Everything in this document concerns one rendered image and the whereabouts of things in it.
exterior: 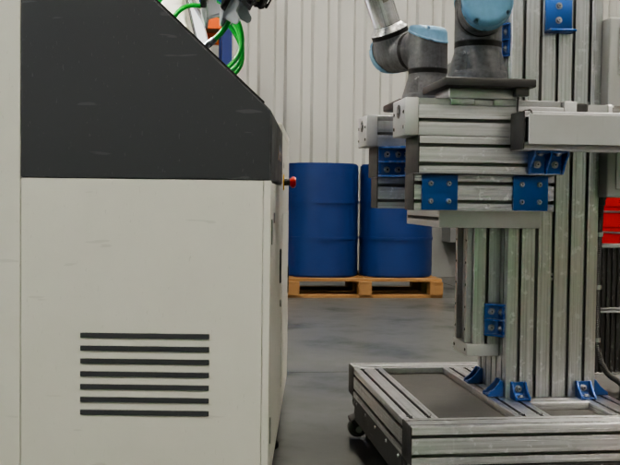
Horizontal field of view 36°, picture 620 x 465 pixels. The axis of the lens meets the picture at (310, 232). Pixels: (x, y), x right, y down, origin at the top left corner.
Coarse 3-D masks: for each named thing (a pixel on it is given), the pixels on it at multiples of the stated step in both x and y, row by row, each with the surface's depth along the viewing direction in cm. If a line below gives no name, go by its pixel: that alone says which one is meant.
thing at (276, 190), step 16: (272, 192) 226; (272, 208) 227; (272, 224) 221; (272, 240) 222; (272, 256) 230; (272, 272) 231; (272, 288) 232; (272, 304) 233; (272, 320) 234; (272, 336) 235; (272, 352) 236; (272, 368) 238; (272, 384) 239; (272, 400) 240; (272, 416) 241; (272, 432) 242
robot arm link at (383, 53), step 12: (372, 0) 284; (384, 0) 284; (372, 12) 286; (384, 12) 285; (396, 12) 287; (372, 24) 289; (384, 24) 286; (396, 24) 286; (372, 36) 289; (384, 36) 286; (396, 36) 285; (372, 48) 293; (384, 48) 287; (396, 48) 284; (372, 60) 294; (384, 60) 289; (396, 60) 286; (384, 72) 295; (396, 72) 292
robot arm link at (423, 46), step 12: (408, 36) 282; (420, 36) 276; (432, 36) 276; (444, 36) 278; (408, 48) 280; (420, 48) 277; (432, 48) 276; (444, 48) 278; (408, 60) 282; (420, 60) 277; (432, 60) 276; (444, 60) 278
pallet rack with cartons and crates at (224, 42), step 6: (210, 18) 755; (216, 18) 755; (210, 24) 755; (216, 24) 756; (210, 30) 824; (216, 30) 824; (228, 30) 756; (210, 36) 834; (222, 36) 756; (228, 36) 757; (216, 42) 835; (222, 42) 756; (228, 42) 757; (222, 48) 756; (228, 48) 757; (222, 54) 757; (228, 54) 757; (222, 60) 757; (228, 60) 757
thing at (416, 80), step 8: (408, 72) 282; (416, 72) 278; (424, 72) 276; (432, 72) 276; (440, 72) 277; (408, 80) 280; (416, 80) 278; (424, 80) 276; (432, 80) 276; (408, 88) 279; (416, 88) 278; (408, 96) 278; (416, 96) 276; (424, 96) 275; (432, 96) 275
